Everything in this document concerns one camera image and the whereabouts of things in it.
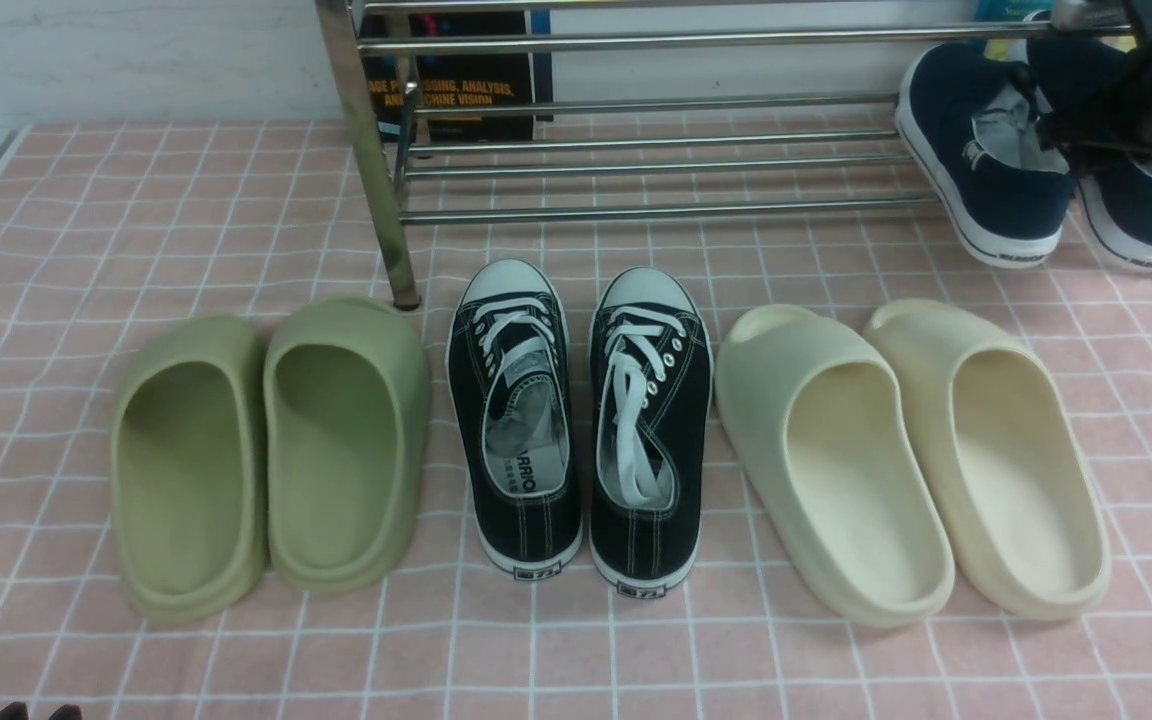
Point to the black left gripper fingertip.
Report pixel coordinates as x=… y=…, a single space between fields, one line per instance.
x=15 y=711
x=66 y=712

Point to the navy slip-on shoe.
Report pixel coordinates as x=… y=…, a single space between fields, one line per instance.
x=1115 y=188
x=971 y=124

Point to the left green foam slipper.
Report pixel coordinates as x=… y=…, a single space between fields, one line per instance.
x=188 y=470

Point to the green foam slipper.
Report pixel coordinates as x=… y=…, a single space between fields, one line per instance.
x=188 y=470
x=347 y=395

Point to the right green foam slipper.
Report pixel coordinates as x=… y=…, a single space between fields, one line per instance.
x=347 y=395

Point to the right cream foam slipper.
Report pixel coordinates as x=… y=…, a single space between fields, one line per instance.
x=997 y=451

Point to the cream foam slipper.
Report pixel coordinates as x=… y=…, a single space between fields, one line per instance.
x=997 y=451
x=814 y=414

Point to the left cream foam slipper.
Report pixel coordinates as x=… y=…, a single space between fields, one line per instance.
x=814 y=414

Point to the pink checkered tablecloth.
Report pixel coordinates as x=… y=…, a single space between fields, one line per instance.
x=111 y=233

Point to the left black canvas sneaker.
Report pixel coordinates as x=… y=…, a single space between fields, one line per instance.
x=507 y=362

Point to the black canvas sneaker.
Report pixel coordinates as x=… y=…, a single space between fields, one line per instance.
x=507 y=362
x=651 y=367

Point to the right black canvas sneaker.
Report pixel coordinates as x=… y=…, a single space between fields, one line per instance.
x=651 y=367

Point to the black image processing book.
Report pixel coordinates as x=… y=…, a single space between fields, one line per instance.
x=465 y=85

